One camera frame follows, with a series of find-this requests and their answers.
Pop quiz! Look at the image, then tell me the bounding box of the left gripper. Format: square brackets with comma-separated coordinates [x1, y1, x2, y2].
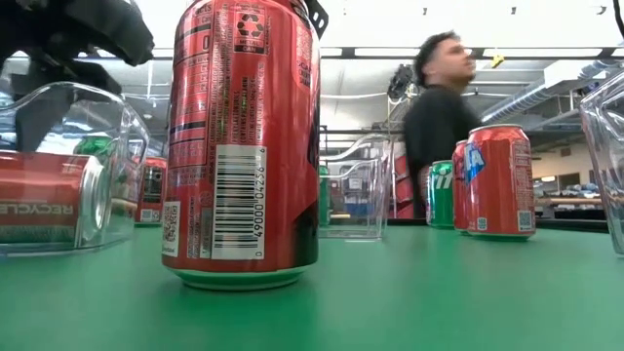
[0, 0, 123, 152]

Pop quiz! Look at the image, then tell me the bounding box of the green Sprite soda can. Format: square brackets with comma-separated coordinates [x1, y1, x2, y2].
[427, 160, 456, 230]
[72, 135, 118, 160]
[319, 164, 332, 227]

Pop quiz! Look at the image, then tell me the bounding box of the red Fanta soda can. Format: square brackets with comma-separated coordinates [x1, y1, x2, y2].
[462, 123, 537, 244]
[0, 149, 107, 247]

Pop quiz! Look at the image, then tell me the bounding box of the clear plastic bin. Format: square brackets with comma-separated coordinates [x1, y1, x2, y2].
[319, 134, 395, 242]
[0, 81, 151, 257]
[575, 69, 624, 257]

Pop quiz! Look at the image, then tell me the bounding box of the red Coca-Cola soda can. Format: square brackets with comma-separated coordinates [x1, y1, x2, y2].
[451, 139, 469, 233]
[160, 0, 322, 293]
[136, 155, 169, 225]

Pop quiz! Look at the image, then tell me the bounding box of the person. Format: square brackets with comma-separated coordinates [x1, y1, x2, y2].
[402, 29, 484, 219]

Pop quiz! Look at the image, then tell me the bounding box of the green table mat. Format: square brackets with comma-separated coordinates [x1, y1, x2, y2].
[0, 221, 624, 351]

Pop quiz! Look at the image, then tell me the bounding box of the wooden workbench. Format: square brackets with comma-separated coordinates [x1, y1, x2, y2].
[533, 182, 608, 220]

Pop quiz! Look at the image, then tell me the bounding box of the black hanging camera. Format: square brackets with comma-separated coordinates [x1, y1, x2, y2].
[387, 62, 418, 102]

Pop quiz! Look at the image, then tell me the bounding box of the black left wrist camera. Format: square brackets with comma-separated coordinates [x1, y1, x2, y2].
[72, 0, 155, 67]

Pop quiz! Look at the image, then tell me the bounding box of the silver ventilation duct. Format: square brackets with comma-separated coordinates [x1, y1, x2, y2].
[480, 60, 594, 126]

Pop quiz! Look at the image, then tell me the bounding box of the black metal frame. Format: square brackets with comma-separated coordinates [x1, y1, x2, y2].
[316, 214, 610, 234]

